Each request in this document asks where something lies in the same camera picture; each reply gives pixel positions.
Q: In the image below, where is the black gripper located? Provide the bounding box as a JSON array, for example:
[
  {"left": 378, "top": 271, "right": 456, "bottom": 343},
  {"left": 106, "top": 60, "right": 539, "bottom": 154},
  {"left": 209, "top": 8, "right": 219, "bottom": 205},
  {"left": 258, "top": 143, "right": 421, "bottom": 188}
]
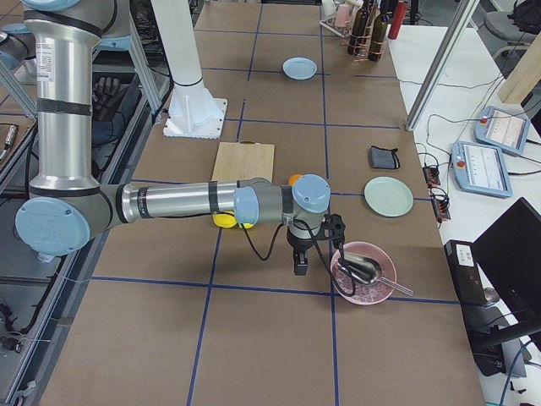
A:
[{"left": 287, "top": 231, "right": 314, "bottom": 276}]

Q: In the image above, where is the orange fruit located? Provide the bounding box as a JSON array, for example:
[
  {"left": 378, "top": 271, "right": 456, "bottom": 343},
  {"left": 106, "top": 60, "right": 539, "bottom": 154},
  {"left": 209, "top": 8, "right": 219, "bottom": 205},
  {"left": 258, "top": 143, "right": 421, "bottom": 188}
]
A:
[{"left": 288, "top": 173, "right": 302, "bottom": 186}]

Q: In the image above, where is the light blue plate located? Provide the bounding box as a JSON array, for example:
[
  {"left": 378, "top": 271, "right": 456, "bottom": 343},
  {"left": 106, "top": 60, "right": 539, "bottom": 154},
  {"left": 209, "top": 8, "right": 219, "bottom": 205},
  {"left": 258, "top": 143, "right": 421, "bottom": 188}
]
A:
[{"left": 282, "top": 57, "right": 318, "bottom": 80}]

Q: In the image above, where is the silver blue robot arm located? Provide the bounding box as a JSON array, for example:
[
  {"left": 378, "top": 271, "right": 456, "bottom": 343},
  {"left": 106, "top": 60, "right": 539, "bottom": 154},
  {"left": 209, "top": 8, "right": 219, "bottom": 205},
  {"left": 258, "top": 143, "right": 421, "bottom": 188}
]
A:
[{"left": 14, "top": 1, "right": 331, "bottom": 275}]

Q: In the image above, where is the light green plate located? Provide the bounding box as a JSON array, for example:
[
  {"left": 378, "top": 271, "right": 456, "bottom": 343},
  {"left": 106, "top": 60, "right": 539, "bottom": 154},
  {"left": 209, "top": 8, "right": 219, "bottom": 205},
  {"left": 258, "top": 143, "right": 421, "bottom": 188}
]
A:
[{"left": 364, "top": 177, "right": 414, "bottom": 217}]

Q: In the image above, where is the pink bowl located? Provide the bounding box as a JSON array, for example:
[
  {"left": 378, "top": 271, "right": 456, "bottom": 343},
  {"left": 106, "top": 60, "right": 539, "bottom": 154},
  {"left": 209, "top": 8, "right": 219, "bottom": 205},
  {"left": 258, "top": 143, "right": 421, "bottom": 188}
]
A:
[{"left": 331, "top": 241, "right": 396, "bottom": 305}]

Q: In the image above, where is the metal scoop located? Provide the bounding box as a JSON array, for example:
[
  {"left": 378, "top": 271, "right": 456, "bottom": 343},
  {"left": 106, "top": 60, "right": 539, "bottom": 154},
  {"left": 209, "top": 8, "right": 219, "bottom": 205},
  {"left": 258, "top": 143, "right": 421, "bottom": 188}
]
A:
[{"left": 338, "top": 251, "right": 413, "bottom": 297}]

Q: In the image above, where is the wooden cutting board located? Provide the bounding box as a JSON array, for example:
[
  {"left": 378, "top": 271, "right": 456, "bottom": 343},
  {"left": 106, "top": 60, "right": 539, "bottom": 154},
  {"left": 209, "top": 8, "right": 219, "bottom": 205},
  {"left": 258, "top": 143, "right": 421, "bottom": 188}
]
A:
[{"left": 211, "top": 142, "right": 275, "bottom": 181}]

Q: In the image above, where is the grey folded cloth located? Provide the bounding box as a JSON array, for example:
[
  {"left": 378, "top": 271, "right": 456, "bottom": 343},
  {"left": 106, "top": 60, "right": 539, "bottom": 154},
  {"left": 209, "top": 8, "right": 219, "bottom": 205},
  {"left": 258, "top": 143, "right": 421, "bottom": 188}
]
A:
[{"left": 369, "top": 145, "right": 401, "bottom": 170}]

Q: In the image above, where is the black mini computer box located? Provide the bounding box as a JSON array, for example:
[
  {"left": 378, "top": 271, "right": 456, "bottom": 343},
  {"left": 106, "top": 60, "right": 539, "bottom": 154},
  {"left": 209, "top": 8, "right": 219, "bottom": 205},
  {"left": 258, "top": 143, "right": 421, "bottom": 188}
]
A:
[{"left": 444, "top": 239, "right": 486, "bottom": 306}]

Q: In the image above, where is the black computer monitor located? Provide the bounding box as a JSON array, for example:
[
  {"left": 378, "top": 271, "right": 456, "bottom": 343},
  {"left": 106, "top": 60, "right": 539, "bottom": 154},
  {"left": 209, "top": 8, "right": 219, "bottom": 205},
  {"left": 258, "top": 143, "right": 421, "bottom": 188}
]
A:
[{"left": 468, "top": 197, "right": 540, "bottom": 376}]

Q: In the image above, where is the dark glass wine bottle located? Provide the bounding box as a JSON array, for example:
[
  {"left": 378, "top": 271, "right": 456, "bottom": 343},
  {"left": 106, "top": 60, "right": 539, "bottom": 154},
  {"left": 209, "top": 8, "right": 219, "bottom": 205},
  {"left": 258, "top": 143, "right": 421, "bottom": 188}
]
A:
[{"left": 368, "top": 0, "right": 389, "bottom": 62}]

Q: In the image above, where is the blue teach pendant tablet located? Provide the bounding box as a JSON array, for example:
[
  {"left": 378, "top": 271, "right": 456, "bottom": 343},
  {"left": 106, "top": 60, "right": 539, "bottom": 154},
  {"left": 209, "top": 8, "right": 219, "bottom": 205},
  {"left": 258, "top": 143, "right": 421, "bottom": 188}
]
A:
[{"left": 474, "top": 106, "right": 531, "bottom": 156}]

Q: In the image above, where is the pink cup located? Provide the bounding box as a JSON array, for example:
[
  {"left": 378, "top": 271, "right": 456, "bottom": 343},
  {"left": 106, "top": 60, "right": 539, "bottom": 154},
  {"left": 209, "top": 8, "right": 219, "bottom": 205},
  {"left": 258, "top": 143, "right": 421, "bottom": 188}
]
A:
[{"left": 335, "top": 4, "right": 350, "bottom": 28}]

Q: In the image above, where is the red cylinder bottle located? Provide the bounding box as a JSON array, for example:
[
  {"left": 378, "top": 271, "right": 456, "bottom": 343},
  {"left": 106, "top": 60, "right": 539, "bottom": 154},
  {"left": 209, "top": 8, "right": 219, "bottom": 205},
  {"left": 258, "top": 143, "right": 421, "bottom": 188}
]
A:
[{"left": 387, "top": 0, "right": 409, "bottom": 40}]

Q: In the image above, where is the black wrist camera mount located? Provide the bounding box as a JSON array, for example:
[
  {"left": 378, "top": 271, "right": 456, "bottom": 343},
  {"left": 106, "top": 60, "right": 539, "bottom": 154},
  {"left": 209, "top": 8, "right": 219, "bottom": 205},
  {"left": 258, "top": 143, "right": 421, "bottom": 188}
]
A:
[{"left": 317, "top": 214, "right": 346, "bottom": 250}]

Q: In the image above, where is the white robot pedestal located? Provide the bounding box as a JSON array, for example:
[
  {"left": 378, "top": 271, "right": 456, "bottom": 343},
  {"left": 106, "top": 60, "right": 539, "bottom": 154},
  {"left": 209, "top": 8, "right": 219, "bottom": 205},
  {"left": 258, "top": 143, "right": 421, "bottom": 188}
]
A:
[{"left": 151, "top": 0, "right": 227, "bottom": 140}]

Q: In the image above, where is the copper wire bottle rack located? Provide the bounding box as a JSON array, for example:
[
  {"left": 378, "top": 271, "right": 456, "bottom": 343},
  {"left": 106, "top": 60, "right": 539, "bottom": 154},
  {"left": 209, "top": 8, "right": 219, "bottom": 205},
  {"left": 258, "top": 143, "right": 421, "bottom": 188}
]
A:
[{"left": 347, "top": 33, "right": 385, "bottom": 63}]

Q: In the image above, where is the aluminium frame post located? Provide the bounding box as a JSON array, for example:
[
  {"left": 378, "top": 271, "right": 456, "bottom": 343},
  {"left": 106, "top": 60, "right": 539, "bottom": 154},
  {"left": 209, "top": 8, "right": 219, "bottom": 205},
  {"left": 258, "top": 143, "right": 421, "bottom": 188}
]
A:
[{"left": 405, "top": 0, "right": 480, "bottom": 132}]

